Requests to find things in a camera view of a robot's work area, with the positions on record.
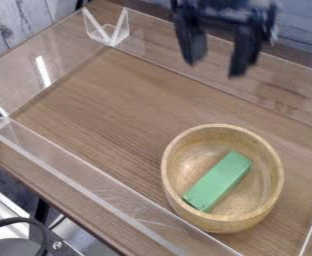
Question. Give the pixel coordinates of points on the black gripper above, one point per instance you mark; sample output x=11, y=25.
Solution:
x=253, y=15

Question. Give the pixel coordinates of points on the green rectangular block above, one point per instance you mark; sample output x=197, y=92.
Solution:
x=217, y=181

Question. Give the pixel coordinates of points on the clear acrylic corner bracket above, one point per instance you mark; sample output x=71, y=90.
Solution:
x=107, y=34

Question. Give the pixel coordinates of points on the black metal table leg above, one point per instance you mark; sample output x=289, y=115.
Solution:
x=41, y=211

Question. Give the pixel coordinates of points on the brown wooden bowl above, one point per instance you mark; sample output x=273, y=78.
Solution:
x=192, y=153

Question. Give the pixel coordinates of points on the clear acrylic tray wall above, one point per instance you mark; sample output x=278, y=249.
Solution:
x=89, y=113

